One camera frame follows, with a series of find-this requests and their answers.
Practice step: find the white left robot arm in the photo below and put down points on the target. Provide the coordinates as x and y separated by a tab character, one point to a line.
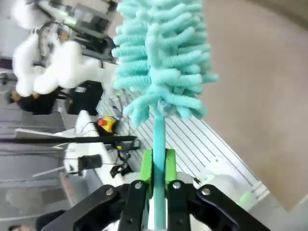
65	65

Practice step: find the teal microfiber duster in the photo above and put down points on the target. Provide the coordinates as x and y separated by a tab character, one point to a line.
166	48

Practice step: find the yellow emergency stop button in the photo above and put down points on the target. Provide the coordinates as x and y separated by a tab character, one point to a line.
108	122

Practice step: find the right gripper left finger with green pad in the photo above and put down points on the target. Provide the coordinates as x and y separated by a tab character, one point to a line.
134	204

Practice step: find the long black bar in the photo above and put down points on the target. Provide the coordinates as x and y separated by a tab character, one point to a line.
72	139

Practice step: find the small black device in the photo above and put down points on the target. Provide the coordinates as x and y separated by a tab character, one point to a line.
89	161

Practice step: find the seated person in dark clothes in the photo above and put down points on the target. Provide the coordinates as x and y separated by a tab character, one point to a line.
31	103

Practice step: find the black computer case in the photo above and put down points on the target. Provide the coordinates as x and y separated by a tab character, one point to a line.
84	98

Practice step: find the white control box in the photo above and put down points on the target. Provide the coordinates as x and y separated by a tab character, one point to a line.
96	144

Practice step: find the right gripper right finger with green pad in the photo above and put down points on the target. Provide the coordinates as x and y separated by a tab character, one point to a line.
183	207

